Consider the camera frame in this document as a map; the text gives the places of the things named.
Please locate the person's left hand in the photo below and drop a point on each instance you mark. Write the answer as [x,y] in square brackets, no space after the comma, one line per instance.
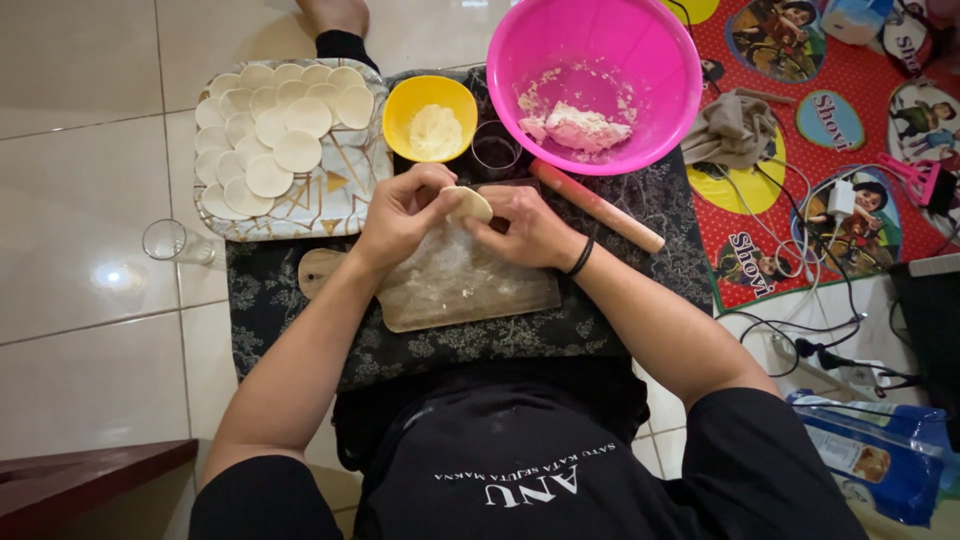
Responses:
[400,217]

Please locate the person's right hand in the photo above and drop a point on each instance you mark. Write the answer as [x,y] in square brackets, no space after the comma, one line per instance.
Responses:
[529,229]

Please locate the round dough wrapper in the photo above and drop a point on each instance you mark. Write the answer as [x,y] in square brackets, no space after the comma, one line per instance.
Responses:
[466,203]

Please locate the black wrist band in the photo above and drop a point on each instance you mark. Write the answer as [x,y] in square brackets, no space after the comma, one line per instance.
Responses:
[580,257]

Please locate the marble pattern square tray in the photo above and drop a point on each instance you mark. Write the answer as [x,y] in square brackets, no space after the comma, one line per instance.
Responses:
[341,191]

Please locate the wooden rolling pin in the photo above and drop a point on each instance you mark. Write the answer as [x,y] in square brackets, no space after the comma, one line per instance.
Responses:
[600,208]

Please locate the wooden cutting board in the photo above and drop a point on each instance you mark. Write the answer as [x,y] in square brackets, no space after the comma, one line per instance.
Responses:
[457,289]

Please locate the yellow bowl with filling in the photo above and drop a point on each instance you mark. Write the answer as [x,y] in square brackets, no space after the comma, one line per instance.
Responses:
[429,120]

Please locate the black floral cloth mat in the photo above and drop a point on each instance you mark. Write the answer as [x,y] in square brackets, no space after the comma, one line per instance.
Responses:
[525,337]

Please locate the lump of dough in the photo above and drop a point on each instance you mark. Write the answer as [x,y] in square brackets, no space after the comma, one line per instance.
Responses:
[581,129]

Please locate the group of round dough discs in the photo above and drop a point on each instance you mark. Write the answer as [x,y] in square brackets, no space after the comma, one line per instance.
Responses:
[274,135]

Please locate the pink plastic mixing bowl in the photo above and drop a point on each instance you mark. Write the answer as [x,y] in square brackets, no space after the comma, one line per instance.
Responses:
[600,45]

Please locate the clear drinking glass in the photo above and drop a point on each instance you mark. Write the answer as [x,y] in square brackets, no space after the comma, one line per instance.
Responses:
[176,242]

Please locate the grey crumpled cloth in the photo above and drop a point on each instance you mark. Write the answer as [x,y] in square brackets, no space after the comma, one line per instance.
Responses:
[731,129]

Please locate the person's black shirt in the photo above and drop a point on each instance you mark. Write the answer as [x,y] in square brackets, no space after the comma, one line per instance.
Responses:
[525,465]

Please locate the white charger plug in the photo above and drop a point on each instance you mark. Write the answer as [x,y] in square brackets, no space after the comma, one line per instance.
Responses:
[841,201]

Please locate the red cartoon play mat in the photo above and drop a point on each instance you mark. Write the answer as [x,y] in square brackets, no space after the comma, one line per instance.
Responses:
[825,112]

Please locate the white power strip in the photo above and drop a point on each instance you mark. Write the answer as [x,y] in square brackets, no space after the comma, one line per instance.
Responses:
[840,371]

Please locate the blue white tissue pack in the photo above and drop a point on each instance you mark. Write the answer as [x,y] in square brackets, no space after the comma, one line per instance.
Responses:
[855,19]

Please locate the pink plastic comb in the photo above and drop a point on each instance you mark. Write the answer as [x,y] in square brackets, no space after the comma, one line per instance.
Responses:
[913,177]

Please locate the brown wooden furniture edge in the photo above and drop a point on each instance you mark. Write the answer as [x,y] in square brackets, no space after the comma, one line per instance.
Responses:
[82,480]

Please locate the black box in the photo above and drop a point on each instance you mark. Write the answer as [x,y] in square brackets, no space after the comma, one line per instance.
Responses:
[930,330]

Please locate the blue flour bag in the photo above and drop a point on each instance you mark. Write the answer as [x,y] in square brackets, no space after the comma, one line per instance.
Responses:
[877,457]

